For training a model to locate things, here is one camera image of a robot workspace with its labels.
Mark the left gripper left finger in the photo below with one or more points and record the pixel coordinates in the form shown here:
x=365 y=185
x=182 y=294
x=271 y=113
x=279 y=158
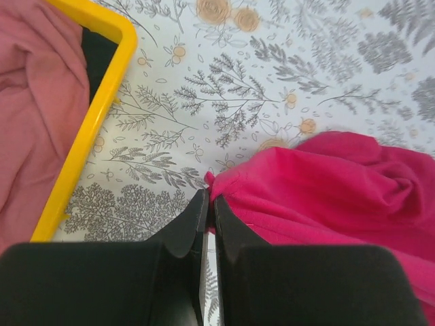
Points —
x=152 y=282

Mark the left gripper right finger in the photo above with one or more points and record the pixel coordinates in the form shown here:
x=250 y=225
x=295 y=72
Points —
x=264 y=284

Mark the magenta t shirt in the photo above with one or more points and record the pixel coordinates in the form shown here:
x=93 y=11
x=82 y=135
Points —
x=340 y=188

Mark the floral patterned table mat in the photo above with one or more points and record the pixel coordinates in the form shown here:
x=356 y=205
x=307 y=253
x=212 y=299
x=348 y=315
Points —
x=212 y=83

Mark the salmon pink t shirt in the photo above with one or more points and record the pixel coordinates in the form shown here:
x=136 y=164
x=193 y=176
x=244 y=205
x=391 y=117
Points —
x=44 y=98

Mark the black garment in bin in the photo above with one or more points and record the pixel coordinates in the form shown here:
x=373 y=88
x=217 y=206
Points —
x=98 y=52

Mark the yellow plastic bin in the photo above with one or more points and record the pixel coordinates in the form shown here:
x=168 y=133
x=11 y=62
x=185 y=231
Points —
x=119 y=30

